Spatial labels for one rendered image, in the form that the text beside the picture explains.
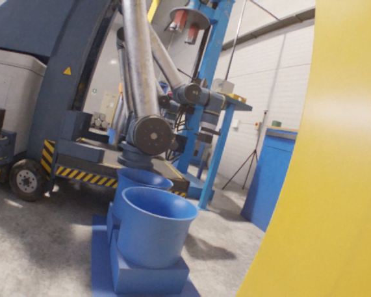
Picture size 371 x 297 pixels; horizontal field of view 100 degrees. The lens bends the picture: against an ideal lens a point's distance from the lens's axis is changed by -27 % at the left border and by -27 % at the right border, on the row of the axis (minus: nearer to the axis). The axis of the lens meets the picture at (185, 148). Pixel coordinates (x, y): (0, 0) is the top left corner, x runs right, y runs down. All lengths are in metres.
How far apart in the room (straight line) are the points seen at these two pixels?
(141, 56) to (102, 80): 12.33
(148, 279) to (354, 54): 0.82
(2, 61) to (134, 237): 1.25
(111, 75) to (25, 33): 12.06
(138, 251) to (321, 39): 0.74
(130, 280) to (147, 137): 0.63
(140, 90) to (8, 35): 1.03
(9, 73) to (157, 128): 0.98
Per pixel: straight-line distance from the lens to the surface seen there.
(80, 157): 1.24
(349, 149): 0.21
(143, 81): 1.07
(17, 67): 1.43
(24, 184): 1.41
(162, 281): 0.85
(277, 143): 2.02
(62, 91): 1.37
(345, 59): 0.25
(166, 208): 0.94
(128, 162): 1.30
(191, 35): 3.16
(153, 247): 0.75
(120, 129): 2.59
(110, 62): 13.61
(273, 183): 1.96
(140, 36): 1.13
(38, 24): 1.55
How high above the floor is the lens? 0.64
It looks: 4 degrees down
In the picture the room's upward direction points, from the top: 16 degrees clockwise
